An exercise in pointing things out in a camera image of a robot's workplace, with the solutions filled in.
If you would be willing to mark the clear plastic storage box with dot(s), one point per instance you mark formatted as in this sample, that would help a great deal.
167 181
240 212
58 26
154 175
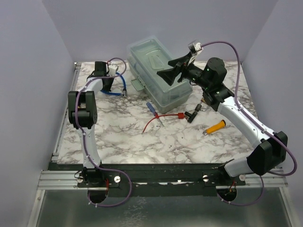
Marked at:
145 58

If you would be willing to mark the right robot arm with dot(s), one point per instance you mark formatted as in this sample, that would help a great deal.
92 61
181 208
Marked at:
269 146

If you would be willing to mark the aluminium frame rail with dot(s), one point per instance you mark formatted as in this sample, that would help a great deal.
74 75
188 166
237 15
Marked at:
262 202

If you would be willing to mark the blue handled screwdriver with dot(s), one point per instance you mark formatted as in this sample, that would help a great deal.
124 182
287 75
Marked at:
153 111

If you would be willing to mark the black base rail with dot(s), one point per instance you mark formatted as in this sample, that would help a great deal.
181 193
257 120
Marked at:
148 180

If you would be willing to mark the red cable lock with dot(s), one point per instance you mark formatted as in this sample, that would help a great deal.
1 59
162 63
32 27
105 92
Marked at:
179 115

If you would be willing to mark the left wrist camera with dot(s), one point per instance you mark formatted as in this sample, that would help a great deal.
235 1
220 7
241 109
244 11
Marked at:
112 68

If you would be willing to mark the orange handled tool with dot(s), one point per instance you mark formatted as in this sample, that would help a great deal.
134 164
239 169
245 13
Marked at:
215 128

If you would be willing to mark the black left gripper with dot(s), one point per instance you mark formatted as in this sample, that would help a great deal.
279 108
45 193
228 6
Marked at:
108 88

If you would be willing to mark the black cylinder lock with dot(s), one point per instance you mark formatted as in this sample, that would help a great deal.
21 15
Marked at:
191 116

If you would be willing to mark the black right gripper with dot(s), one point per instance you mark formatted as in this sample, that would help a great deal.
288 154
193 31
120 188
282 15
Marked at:
169 75

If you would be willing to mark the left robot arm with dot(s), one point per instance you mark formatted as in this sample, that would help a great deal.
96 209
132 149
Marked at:
83 115

